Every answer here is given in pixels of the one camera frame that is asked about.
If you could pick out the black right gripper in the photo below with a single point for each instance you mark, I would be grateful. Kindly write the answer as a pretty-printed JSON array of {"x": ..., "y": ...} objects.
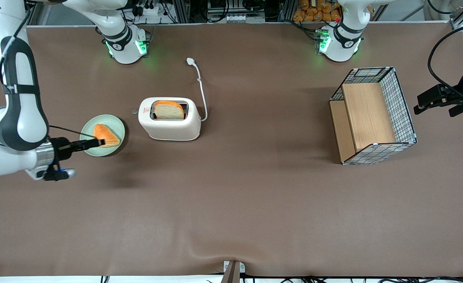
[{"x": 61, "y": 149}]

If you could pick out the bread slice with brown crust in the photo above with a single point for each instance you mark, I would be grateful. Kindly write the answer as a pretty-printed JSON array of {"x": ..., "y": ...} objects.
[{"x": 169, "y": 111}]

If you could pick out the orange toasted bread slice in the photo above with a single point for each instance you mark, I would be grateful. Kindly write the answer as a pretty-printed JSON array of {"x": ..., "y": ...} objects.
[{"x": 107, "y": 135}]

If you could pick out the brown table cloth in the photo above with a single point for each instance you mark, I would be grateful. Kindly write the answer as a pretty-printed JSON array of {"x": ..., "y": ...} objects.
[{"x": 255, "y": 196}]

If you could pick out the white power strip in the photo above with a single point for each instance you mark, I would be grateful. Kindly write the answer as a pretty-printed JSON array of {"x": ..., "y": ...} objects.
[{"x": 150, "y": 10}]

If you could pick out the pile of orange bread rolls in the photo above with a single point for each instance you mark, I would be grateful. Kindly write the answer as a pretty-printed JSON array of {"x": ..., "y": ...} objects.
[{"x": 316, "y": 10}]

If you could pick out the white two-slot toaster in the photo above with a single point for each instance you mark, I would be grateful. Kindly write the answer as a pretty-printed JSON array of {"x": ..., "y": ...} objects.
[{"x": 172, "y": 127}]

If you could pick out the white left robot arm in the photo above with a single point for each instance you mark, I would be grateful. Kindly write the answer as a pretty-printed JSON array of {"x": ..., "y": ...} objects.
[{"x": 339, "y": 43}]

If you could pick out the light wooden shelf insert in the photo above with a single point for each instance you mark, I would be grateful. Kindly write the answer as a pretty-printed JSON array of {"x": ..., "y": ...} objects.
[{"x": 369, "y": 114}]

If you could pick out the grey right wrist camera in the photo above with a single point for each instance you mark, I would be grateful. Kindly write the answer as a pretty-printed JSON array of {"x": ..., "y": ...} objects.
[{"x": 64, "y": 173}]

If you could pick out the pale green round plate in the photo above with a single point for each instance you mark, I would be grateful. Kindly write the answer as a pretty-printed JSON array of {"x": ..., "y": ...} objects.
[{"x": 91, "y": 149}]

